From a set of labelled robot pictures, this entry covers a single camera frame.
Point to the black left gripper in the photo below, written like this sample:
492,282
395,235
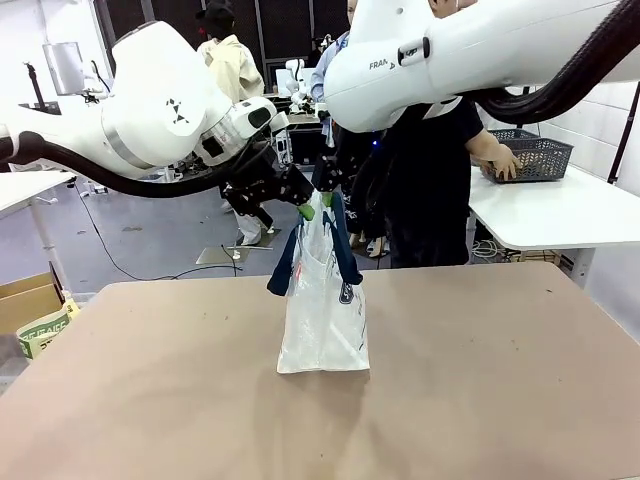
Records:
255,185

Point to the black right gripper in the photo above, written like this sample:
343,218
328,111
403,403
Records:
327,175

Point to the person's left forearm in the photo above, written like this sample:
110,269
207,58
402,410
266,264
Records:
482,145

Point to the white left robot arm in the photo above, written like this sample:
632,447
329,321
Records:
150,100

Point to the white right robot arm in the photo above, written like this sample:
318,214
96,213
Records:
450,50

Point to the person's left hand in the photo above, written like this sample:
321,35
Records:
502,164

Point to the black equipment case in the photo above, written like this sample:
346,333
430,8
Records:
306,145

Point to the metal floor plate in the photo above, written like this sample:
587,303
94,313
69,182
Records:
235,255

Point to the person in black shirt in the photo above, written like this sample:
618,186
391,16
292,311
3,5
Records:
430,200

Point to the small white background robot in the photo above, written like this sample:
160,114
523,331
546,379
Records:
298,80

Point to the person in blue shirt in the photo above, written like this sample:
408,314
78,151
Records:
327,65

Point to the person in beige jacket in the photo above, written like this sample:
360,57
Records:
235,65

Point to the grey plastic basket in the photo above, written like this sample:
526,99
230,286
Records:
542,157

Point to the large white table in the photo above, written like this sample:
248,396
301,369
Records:
550,210

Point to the wooden pallet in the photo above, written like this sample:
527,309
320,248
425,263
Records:
547,257

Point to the grey board on stand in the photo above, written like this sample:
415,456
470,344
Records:
64,67

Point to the small white table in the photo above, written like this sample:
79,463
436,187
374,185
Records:
30,187

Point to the black tripod stand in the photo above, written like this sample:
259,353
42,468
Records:
36,87

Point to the green and white carton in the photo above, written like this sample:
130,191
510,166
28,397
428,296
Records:
47,332

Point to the brown cardboard box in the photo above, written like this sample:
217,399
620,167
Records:
25,300

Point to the black slanted pole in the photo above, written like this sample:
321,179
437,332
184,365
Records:
622,135

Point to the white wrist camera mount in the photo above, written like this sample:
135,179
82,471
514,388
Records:
260,116

